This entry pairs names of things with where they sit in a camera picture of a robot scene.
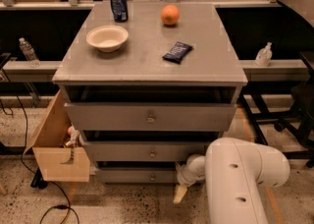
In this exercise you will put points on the grey drawer cabinet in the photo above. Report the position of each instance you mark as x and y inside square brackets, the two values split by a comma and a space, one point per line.
[209, 74]

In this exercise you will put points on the grey top drawer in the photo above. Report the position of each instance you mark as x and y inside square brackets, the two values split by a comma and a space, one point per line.
[150, 117]

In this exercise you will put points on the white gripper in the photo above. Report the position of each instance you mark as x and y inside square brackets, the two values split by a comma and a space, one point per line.
[183, 178]

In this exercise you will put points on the cardboard box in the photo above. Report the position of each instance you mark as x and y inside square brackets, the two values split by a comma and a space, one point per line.
[57, 162]

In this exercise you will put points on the grey bottom drawer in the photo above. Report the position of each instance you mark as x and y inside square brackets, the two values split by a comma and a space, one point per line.
[134, 172]

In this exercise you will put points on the grey middle drawer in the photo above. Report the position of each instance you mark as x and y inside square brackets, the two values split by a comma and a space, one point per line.
[145, 146]

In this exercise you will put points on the dark blue snack packet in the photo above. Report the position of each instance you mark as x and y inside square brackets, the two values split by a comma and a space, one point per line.
[177, 52]

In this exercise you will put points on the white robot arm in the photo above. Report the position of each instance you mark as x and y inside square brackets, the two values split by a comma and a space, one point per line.
[233, 170]

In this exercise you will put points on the hand sanitizer pump bottle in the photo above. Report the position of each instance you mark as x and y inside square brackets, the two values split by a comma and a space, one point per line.
[264, 56]

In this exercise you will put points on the items inside cardboard box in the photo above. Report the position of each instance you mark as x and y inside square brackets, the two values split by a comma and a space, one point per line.
[73, 138]

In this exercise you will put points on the white bowl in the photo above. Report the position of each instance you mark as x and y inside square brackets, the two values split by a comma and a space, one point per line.
[107, 38]

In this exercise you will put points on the clear water bottle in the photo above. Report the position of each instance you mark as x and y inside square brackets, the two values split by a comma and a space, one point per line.
[29, 52]

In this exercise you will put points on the orange fruit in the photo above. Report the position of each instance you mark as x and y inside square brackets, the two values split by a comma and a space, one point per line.
[170, 15]

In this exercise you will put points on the blue soda can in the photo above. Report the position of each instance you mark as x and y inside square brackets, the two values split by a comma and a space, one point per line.
[120, 10]

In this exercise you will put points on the grey drawer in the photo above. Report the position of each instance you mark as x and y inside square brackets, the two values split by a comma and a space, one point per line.
[145, 146]
[150, 117]
[134, 172]

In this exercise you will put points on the black office chair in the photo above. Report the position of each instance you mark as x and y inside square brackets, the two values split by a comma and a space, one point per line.
[299, 119]

